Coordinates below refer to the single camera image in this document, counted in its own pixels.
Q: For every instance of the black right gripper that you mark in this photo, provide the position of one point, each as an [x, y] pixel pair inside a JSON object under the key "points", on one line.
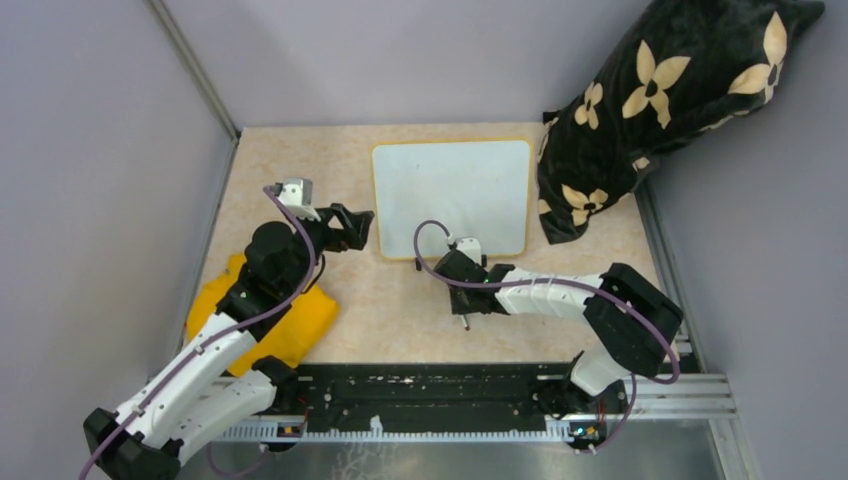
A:
{"points": [[459, 307]]}

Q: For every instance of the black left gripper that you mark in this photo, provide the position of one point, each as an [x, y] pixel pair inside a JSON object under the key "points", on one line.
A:
{"points": [[355, 227]]}

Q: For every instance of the yellow-framed whiteboard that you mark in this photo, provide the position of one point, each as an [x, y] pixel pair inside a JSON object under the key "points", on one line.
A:
{"points": [[477, 188]]}

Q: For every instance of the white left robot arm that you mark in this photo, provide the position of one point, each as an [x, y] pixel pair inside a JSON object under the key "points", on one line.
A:
{"points": [[249, 330]]}

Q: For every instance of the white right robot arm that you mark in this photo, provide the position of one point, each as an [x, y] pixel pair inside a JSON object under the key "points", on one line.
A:
{"points": [[633, 320]]}

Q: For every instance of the yellow folded cloth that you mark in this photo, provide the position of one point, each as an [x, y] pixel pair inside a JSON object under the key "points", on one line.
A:
{"points": [[290, 340]]}

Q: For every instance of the black floral pillow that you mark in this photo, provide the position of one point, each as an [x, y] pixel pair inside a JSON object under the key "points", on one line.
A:
{"points": [[684, 68]]}

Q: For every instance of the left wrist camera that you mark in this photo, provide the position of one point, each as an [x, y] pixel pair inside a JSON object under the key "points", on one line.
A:
{"points": [[296, 195]]}

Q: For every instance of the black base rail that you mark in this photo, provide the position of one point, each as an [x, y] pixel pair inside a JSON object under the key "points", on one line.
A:
{"points": [[439, 403]]}

